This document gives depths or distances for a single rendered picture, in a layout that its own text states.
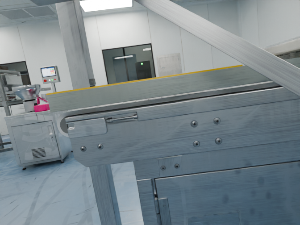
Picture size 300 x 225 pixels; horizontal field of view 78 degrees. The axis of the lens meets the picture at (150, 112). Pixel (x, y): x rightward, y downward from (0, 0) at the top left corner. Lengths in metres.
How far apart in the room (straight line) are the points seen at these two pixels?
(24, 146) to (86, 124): 2.71
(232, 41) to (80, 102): 0.25
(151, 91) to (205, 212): 0.30
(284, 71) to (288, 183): 0.31
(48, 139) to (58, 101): 2.53
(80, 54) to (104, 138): 0.37
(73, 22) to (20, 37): 5.57
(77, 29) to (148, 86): 0.41
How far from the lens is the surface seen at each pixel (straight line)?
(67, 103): 0.36
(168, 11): 0.32
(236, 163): 0.44
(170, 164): 0.40
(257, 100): 0.37
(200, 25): 0.29
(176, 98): 0.34
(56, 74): 3.15
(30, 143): 3.00
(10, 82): 4.05
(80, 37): 0.67
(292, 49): 0.47
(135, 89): 0.32
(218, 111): 0.35
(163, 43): 5.57
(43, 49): 5.94
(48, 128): 2.85
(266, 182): 0.49
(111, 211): 0.78
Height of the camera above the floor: 0.92
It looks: 9 degrees down
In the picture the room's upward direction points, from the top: 8 degrees counter-clockwise
